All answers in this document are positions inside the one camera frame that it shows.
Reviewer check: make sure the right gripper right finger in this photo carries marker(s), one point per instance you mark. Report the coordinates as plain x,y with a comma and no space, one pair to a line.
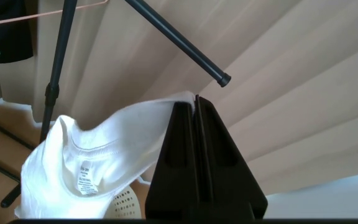
232,180

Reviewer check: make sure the beige curtain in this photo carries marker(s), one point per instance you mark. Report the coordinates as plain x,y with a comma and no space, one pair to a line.
291,93

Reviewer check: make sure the black clothes rack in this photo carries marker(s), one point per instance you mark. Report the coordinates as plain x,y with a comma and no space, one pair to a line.
57,62

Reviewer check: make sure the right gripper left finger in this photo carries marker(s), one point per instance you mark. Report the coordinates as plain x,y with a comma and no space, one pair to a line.
172,180

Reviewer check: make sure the white laundry basket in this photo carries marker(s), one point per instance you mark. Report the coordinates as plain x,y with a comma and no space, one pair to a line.
126,205

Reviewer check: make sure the pink clothes hanger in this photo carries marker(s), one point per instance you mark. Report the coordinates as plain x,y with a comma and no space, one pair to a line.
42,14

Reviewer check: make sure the black shorts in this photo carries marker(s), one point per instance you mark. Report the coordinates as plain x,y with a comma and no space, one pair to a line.
2,37

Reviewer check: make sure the white garment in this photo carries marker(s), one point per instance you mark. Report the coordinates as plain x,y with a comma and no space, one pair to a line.
73,155

